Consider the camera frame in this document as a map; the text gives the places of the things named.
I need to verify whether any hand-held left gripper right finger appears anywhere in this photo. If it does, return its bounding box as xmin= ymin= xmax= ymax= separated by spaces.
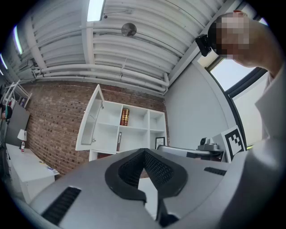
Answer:
xmin=143 ymin=148 xmax=188 ymax=227

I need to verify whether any white cabinet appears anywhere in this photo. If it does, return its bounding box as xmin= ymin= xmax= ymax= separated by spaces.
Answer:
xmin=88 ymin=99 xmax=168 ymax=162

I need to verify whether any grey standing panel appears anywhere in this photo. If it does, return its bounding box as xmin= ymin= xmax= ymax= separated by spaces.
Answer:
xmin=5 ymin=103 xmax=31 ymax=147

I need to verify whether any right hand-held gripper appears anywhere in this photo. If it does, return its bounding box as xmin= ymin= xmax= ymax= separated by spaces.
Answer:
xmin=156 ymin=125 xmax=248 ymax=164

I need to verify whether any large dark-framed window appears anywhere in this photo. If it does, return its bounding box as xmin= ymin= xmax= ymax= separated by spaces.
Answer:
xmin=209 ymin=17 xmax=270 ymax=148

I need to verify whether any black picture frame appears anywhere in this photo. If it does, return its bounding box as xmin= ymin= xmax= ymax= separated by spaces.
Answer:
xmin=155 ymin=136 xmax=166 ymax=150

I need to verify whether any person's white shirt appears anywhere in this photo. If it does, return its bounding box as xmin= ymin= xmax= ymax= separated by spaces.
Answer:
xmin=223 ymin=71 xmax=286 ymax=229

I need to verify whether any white long table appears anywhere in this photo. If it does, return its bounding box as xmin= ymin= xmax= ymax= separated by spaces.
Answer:
xmin=5 ymin=143 xmax=60 ymax=203

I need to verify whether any white shade table lamp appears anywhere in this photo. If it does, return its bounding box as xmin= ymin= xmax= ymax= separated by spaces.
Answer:
xmin=17 ymin=129 xmax=28 ymax=143

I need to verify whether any white metal rack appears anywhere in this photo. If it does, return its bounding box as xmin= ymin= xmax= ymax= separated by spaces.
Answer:
xmin=4 ymin=80 xmax=32 ymax=108

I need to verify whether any round metal ceiling disc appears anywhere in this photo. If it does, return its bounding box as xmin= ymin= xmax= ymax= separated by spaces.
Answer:
xmin=121 ymin=22 xmax=138 ymax=37

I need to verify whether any person's head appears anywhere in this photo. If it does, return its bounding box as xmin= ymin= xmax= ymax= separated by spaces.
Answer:
xmin=207 ymin=11 xmax=282 ymax=76

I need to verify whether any bundle of white ceiling pipes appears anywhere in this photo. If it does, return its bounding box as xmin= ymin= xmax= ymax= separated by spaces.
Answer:
xmin=30 ymin=63 xmax=171 ymax=94

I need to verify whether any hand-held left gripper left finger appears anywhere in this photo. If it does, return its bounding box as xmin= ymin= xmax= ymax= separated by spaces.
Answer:
xmin=104 ymin=148 xmax=147 ymax=202

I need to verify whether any white glass cabinet door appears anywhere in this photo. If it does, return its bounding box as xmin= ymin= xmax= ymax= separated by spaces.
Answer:
xmin=75 ymin=84 xmax=105 ymax=152

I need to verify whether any black head-worn camera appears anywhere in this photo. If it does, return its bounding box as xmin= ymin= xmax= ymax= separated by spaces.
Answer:
xmin=195 ymin=33 xmax=213 ymax=57

